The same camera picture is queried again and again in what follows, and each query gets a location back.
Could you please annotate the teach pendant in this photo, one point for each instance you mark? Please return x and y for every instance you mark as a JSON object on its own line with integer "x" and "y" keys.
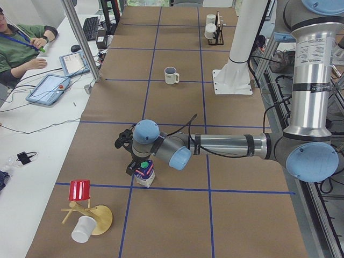
{"x": 49, "y": 90}
{"x": 74, "y": 64}

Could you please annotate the small metal cylinder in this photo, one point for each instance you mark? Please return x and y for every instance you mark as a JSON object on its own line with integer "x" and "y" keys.
{"x": 88, "y": 88}

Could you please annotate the red plastic cup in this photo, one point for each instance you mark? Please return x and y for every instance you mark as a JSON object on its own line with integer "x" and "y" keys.
{"x": 79, "y": 190}

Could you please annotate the black power box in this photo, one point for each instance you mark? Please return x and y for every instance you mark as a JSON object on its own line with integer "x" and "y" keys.
{"x": 103, "y": 39}

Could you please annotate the black adapter with cable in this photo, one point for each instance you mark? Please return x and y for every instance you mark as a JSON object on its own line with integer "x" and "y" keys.
{"x": 25, "y": 157}

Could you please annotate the clear plastic wrapper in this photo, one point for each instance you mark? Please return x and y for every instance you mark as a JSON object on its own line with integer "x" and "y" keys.
{"x": 12, "y": 162}

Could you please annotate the black keyboard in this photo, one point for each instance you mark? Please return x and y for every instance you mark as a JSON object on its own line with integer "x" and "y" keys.
{"x": 90, "y": 28}

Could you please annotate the white plastic cup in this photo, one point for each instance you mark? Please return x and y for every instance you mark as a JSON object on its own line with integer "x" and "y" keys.
{"x": 83, "y": 229}

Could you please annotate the teach pendant near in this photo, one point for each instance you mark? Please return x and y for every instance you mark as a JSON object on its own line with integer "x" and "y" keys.
{"x": 49, "y": 90}

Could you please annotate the black computer mouse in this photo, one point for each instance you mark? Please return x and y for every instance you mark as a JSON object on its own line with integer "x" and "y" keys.
{"x": 75, "y": 48}

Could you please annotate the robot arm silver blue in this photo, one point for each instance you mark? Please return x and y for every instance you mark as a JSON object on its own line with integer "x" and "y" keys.
{"x": 304, "y": 148}

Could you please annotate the person left hand on table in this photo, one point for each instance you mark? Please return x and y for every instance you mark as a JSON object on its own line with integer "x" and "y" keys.
{"x": 37, "y": 63}

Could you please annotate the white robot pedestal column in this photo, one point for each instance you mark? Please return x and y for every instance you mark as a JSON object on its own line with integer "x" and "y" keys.
{"x": 233, "y": 78}

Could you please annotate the aluminium frame post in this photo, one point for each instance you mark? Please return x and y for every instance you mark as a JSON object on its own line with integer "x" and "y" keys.
{"x": 79, "y": 34}

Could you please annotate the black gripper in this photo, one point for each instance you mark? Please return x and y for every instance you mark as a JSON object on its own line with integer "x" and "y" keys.
{"x": 134, "y": 161}

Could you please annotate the person in green shirt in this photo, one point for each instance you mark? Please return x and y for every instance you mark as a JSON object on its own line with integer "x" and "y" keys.
{"x": 16, "y": 49}

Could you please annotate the white mug front on rack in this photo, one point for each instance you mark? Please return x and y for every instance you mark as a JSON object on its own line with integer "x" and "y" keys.
{"x": 210, "y": 30}

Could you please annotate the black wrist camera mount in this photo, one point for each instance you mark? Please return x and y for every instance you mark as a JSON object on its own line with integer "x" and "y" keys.
{"x": 125, "y": 140}

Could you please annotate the white mug on rack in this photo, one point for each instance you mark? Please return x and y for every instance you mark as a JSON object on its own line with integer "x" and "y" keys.
{"x": 210, "y": 18}
{"x": 210, "y": 30}

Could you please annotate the white mug with dark inside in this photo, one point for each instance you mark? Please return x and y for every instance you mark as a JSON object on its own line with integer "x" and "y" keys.
{"x": 171, "y": 75}

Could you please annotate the person right hand raised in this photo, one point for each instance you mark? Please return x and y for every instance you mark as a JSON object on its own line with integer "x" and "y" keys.
{"x": 38, "y": 42}

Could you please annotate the white mug rear on rack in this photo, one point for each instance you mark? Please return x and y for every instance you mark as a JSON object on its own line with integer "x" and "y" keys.
{"x": 210, "y": 18}

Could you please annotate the blue white milk carton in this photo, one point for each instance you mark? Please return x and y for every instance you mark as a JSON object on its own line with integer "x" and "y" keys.
{"x": 144, "y": 173}

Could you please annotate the black wire mug rack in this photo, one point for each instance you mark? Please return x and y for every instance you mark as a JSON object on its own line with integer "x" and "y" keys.
{"x": 218, "y": 38}

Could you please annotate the teach pendant far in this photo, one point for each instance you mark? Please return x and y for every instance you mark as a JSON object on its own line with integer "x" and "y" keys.
{"x": 74, "y": 64}

